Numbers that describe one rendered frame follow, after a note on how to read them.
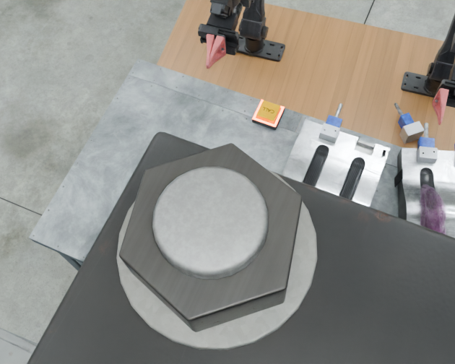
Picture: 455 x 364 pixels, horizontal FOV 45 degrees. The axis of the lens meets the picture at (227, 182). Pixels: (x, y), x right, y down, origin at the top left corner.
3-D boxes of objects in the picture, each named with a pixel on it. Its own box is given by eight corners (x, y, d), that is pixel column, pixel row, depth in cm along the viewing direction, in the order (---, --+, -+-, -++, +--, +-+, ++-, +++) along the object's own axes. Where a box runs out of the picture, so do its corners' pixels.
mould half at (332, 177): (302, 133, 172) (306, 110, 160) (384, 162, 167) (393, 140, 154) (240, 279, 154) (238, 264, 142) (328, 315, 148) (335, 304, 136)
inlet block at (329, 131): (331, 106, 168) (334, 97, 164) (347, 111, 167) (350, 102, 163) (318, 141, 164) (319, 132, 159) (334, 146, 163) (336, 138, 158)
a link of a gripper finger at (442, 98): (466, 121, 123) (473, 87, 126) (434, 114, 124) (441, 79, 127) (457, 136, 129) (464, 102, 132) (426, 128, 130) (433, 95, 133)
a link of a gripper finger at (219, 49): (214, 61, 133) (227, 30, 136) (187, 54, 134) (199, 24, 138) (217, 76, 139) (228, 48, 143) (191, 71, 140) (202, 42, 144)
